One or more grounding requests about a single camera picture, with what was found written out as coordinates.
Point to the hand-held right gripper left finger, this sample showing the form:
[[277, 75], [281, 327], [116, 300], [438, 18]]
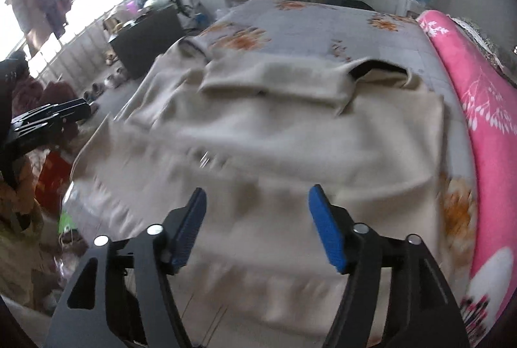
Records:
[[188, 231]]

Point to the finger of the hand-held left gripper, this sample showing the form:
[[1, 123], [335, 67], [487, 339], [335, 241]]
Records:
[[40, 132], [60, 109]]

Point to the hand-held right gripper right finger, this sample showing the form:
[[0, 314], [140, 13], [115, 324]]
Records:
[[327, 231]]

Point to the beige zip jacket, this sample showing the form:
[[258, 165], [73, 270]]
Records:
[[262, 138]]

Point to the red paper bag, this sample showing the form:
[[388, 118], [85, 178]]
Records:
[[54, 178]]

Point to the row of shoes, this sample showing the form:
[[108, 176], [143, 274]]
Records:
[[111, 81]]

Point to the window railing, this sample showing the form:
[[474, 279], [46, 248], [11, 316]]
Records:
[[80, 45]]

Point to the green paper bag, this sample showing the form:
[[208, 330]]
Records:
[[66, 222]]

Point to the dark cabinet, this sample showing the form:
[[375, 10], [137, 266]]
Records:
[[145, 41]]

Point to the pink printed blanket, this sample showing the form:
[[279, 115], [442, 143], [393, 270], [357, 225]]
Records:
[[476, 97]]

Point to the floral plaid tablecloth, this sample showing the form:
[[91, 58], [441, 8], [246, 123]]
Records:
[[315, 25]]

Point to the black stool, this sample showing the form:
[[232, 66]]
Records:
[[357, 4]]

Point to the white water dispenser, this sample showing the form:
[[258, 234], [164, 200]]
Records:
[[408, 8]]

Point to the grey lace cloth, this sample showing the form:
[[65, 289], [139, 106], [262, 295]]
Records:
[[484, 41]]

